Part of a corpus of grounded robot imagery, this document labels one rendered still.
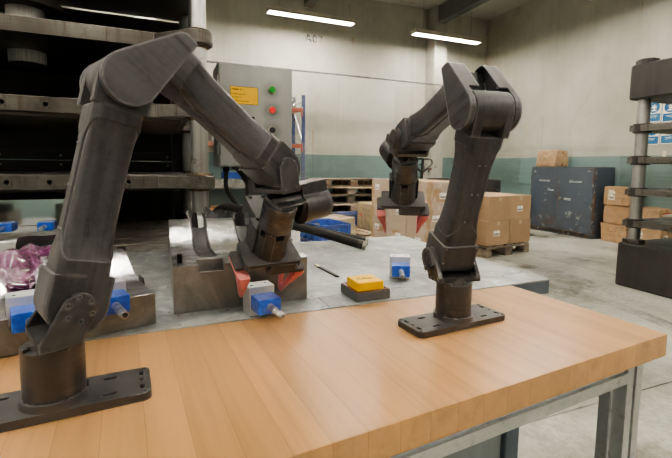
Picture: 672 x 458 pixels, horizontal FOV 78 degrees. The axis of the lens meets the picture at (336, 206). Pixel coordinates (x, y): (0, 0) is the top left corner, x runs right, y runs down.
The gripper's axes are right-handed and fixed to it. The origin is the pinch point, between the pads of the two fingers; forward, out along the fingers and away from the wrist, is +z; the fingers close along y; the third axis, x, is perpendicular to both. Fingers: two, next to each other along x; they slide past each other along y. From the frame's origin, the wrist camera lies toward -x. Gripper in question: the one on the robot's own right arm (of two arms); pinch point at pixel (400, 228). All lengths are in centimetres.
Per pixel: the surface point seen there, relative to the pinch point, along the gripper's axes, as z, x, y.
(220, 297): -5.1, 29.3, 35.9
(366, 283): -1.5, 20.7, 8.1
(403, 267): 5.2, 8.4, -0.5
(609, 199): 299, -467, -346
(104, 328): -11, 42, 50
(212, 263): -8.3, 23.4, 38.8
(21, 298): -20, 45, 58
